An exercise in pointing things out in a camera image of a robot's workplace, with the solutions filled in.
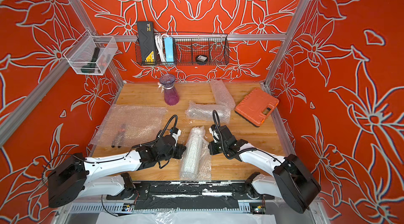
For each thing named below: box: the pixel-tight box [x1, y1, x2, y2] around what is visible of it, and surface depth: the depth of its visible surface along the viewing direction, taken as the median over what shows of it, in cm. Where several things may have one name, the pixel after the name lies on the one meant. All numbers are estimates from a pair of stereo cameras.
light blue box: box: [164, 36, 175, 63], surface depth 92 cm
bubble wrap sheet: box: [89, 104, 168, 148], surface depth 97 cm
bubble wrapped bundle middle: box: [184, 100, 231, 125], surface depth 94 cm
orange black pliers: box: [110, 123, 127, 149], surface depth 90 cm
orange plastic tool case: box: [234, 87, 280, 128], surface depth 100 cm
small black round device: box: [195, 54, 208, 63], surface depth 97 cm
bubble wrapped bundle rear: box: [209, 79, 237, 110], surface depth 100 cm
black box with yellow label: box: [136, 21, 157, 66], surface depth 89 cm
